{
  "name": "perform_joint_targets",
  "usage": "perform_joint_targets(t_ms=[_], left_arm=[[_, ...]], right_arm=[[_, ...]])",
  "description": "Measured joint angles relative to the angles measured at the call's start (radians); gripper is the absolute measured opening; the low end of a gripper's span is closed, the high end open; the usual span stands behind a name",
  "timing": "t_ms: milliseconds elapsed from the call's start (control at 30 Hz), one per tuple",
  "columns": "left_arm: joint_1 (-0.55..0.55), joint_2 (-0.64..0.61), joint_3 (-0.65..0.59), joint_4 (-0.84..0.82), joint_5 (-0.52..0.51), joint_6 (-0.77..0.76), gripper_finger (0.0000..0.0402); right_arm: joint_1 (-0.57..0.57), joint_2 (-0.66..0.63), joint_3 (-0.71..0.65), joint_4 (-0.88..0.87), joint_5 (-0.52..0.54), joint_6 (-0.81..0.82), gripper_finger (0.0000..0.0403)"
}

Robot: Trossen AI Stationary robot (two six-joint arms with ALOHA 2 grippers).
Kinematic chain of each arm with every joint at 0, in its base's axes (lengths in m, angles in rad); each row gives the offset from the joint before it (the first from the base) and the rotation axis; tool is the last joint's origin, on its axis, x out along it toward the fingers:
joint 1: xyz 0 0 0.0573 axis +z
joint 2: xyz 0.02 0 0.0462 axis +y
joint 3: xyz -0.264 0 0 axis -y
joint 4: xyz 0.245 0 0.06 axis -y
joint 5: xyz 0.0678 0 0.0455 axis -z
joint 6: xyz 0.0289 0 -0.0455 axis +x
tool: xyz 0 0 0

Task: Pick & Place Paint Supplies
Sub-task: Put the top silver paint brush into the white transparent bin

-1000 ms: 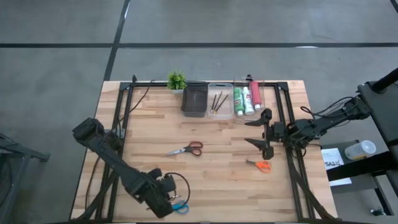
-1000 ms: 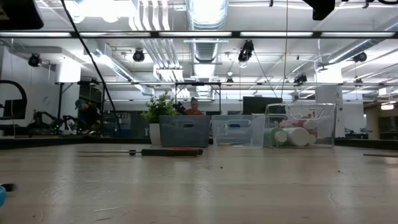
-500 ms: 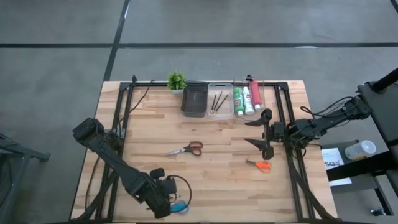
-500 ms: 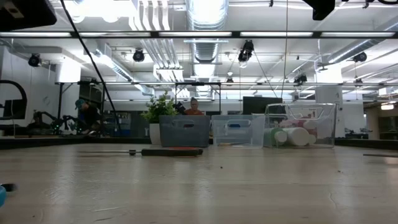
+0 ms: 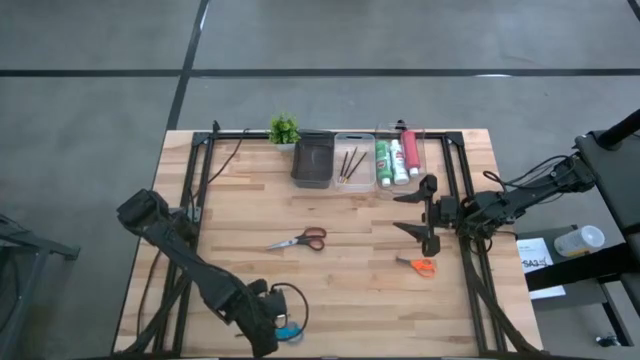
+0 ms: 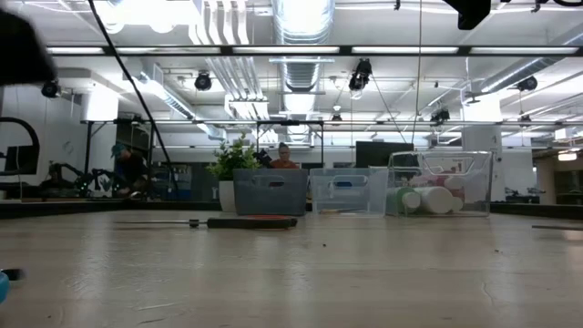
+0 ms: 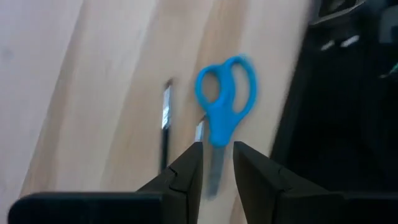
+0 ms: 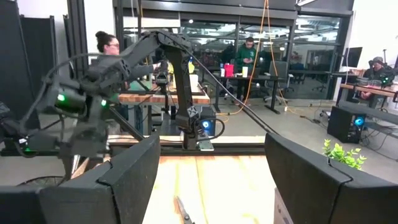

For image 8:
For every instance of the red and black scissors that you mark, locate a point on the red and black scissors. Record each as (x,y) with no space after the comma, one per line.
(183,211)

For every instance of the grey office chair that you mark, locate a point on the grey office chair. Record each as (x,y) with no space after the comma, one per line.
(278,70)

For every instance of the black partition panel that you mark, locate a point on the black partition panel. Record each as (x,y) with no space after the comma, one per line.
(18,62)

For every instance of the white cup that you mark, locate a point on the white cup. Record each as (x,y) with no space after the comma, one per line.
(245,71)

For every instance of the black aluminium table frame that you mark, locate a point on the black aluminium table frame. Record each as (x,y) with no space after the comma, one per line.
(236,150)

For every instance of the person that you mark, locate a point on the person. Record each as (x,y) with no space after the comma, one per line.
(377,63)
(246,56)
(107,43)

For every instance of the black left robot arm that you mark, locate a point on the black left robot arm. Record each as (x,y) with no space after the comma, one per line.
(182,93)

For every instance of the background wooden table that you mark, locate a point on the background wooden table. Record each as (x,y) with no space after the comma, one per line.
(149,99)

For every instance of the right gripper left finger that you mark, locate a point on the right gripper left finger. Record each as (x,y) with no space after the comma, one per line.
(93,202)

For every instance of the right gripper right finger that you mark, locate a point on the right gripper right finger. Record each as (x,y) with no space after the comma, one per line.
(326,202)

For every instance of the wooden workbench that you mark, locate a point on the wooden workbench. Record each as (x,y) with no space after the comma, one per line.
(373,91)

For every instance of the black computer tower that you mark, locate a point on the black computer tower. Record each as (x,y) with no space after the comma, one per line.
(342,124)
(206,124)

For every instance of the small potted green plant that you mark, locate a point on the small potted green plant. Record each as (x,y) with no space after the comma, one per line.
(342,155)

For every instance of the black office desk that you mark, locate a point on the black office desk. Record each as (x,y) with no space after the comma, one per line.
(248,78)

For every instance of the black desk monitor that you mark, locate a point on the black desk monitor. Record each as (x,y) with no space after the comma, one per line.
(352,57)

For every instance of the red box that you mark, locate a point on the red box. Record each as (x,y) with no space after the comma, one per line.
(229,70)

